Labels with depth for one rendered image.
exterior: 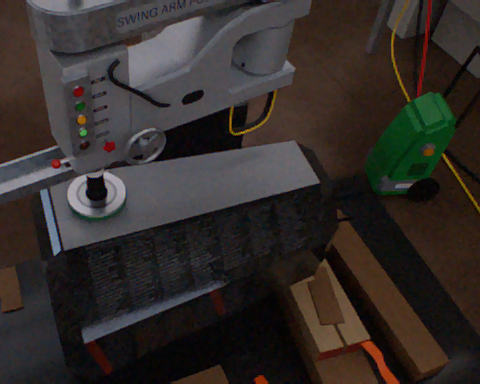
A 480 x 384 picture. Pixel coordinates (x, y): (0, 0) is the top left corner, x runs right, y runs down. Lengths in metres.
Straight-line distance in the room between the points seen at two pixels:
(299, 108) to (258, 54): 1.99
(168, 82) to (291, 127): 2.11
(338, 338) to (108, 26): 1.72
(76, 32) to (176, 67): 0.40
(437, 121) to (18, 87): 2.58
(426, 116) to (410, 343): 1.18
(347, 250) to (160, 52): 1.65
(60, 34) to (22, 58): 2.79
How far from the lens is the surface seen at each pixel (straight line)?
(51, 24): 1.56
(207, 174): 2.30
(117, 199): 2.13
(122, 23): 1.61
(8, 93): 4.08
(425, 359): 2.94
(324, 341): 2.68
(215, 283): 2.23
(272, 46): 2.03
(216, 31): 1.85
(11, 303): 2.98
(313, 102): 4.08
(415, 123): 3.35
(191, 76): 1.86
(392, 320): 2.98
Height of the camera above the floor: 2.55
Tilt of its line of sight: 53 degrees down
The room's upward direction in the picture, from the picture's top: 3 degrees clockwise
